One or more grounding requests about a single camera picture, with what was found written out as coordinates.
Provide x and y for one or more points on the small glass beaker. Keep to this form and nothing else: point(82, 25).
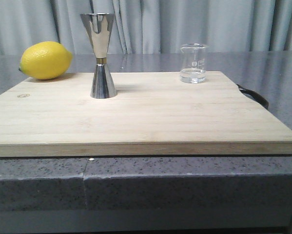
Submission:
point(193, 69)

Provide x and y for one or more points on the steel double jigger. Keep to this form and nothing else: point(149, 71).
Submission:
point(99, 28)

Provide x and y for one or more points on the wooden cutting board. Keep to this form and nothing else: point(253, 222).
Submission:
point(152, 114)

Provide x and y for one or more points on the grey curtain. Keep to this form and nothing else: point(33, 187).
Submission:
point(150, 26)

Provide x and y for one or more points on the yellow lemon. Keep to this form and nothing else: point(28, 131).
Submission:
point(45, 60)

